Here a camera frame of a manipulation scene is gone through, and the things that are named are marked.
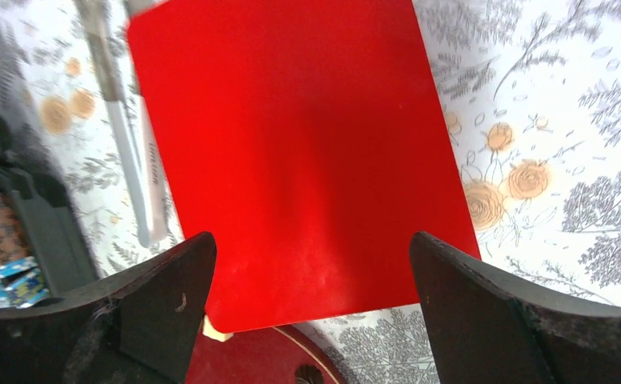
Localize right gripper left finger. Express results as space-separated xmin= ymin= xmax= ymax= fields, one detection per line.
xmin=0 ymin=232 xmax=217 ymax=383

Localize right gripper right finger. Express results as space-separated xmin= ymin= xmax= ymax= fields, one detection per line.
xmin=409 ymin=232 xmax=621 ymax=383

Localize red square box lid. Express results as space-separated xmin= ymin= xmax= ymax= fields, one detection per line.
xmin=127 ymin=0 xmax=480 ymax=333

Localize silver metal tongs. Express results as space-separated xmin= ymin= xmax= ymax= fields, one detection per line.
xmin=74 ymin=1 xmax=168 ymax=248

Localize round red tray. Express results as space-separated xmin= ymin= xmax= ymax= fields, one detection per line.
xmin=186 ymin=326 xmax=347 ymax=384

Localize black poker chip case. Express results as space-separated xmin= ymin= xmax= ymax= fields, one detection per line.
xmin=0 ymin=117 xmax=98 ymax=309

